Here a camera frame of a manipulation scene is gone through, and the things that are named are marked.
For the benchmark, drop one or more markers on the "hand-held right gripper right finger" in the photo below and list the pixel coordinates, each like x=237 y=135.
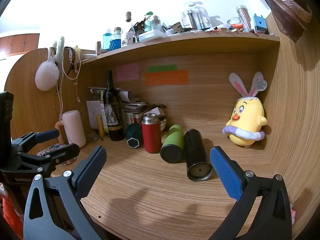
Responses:
x=225 y=172

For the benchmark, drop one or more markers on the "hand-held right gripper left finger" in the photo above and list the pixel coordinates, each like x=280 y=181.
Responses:
x=91 y=170

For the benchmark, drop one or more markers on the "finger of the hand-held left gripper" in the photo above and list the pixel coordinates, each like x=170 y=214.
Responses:
x=68 y=151
x=46 y=135

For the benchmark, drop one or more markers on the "black cup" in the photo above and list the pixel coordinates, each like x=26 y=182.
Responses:
x=196 y=152

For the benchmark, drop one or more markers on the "dark green cup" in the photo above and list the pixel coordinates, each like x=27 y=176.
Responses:
x=133 y=136

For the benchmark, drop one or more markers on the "red cup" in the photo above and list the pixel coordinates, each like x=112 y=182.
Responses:
x=151 y=137

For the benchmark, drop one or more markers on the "pink cylinder humidifier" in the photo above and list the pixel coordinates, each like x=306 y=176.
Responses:
x=73 y=130

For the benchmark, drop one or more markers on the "eyeglasses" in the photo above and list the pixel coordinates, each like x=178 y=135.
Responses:
x=93 y=138

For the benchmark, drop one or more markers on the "white handwritten paper note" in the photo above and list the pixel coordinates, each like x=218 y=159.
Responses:
x=93 y=112

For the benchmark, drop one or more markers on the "yellow chick plush toy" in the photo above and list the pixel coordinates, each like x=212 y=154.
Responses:
x=246 y=120

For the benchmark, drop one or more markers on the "white fluffy earmuffs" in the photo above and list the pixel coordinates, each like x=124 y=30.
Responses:
x=46 y=77

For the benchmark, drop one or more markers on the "dark wine bottle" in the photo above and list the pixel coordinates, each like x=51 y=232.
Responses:
x=112 y=112

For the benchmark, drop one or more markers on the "stack of books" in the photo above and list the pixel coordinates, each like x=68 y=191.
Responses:
x=135 y=110

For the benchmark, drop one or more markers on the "white bowl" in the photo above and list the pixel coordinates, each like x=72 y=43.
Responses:
x=163 y=125

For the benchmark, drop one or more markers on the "curled loose papers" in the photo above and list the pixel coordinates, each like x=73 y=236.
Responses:
x=125 y=95

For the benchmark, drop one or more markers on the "black lace headband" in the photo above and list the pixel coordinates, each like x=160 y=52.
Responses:
x=72 y=57

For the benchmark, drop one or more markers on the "pink sticky note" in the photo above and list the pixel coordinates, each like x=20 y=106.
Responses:
x=127 y=72

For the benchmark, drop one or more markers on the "orange sticky note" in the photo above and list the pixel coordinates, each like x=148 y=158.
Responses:
x=166 y=78

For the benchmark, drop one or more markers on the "teal liquid bottle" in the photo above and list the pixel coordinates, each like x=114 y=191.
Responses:
x=107 y=41

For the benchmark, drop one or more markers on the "blue patterned glass bottle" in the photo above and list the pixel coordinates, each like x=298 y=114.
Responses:
x=115 y=42

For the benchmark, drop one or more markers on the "wooden desk hutch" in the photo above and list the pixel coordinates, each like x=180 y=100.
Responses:
x=212 y=57

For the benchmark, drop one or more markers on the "green sticky note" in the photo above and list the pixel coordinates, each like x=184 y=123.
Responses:
x=161 y=68

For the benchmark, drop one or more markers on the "clear bottle with brown cap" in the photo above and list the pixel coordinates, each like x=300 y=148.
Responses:
x=129 y=22

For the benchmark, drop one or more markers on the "white plastic tray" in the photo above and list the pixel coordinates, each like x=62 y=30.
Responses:
x=153 y=35

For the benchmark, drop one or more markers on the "orange marker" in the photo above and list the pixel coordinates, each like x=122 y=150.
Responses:
x=237 y=26

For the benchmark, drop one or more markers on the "glass bowl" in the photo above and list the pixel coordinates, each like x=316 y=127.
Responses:
x=233 y=21

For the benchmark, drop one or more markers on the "blue plastic box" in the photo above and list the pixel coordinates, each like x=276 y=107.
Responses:
x=260 y=24

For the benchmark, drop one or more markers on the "bottle with green cap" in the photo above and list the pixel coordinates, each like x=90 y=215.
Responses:
x=148 y=21

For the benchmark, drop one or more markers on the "clear glass jar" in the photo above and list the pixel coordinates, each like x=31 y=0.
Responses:
x=156 y=23

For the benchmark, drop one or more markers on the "clear jar of sticks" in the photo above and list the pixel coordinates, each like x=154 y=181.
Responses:
x=244 y=17

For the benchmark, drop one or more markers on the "clear plastic brush packages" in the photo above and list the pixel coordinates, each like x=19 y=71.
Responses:
x=195 y=16

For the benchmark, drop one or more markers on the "brown cloth bag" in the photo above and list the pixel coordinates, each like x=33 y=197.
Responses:
x=285 y=10

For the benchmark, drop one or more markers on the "wooden wall cabinets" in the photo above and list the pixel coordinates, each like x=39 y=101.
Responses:
x=20 y=43

